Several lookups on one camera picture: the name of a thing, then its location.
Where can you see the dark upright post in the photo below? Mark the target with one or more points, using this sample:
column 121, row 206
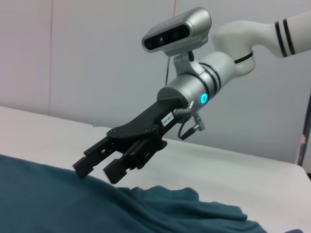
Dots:
column 301, row 155

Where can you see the teal blue printed t-shirt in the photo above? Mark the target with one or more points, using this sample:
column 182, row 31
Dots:
column 73, row 206

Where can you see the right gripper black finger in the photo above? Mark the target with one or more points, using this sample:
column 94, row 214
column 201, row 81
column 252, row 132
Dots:
column 85, row 165
column 116, row 171

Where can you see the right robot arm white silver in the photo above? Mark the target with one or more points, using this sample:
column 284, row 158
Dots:
column 218, row 70

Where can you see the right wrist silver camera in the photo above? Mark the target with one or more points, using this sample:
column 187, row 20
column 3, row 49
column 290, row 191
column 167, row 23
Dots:
column 175, row 31

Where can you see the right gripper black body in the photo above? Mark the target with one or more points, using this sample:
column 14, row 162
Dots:
column 145, row 121

